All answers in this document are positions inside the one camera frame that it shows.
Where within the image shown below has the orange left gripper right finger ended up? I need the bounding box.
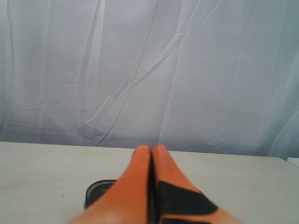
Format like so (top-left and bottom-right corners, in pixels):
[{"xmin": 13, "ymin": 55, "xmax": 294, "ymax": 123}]
[{"xmin": 152, "ymin": 144, "xmax": 236, "ymax": 224}]

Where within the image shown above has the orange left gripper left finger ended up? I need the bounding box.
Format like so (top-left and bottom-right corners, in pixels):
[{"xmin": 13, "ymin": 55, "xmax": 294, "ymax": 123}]
[{"xmin": 68, "ymin": 145, "xmax": 151, "ymax": 224}]

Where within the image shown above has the dark transparent box lid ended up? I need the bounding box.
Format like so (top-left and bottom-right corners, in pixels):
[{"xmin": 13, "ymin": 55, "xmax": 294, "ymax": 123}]
[{"xmin": 84, "ymin": 180, "xmax": 116, "ymax": 210}]

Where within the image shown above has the blue backdrop cloth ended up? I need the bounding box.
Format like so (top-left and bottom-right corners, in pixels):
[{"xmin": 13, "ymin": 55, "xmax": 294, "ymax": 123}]
[{"xmin": 0, "ymin": 0, "xmax": 299, "ymax": 159}]

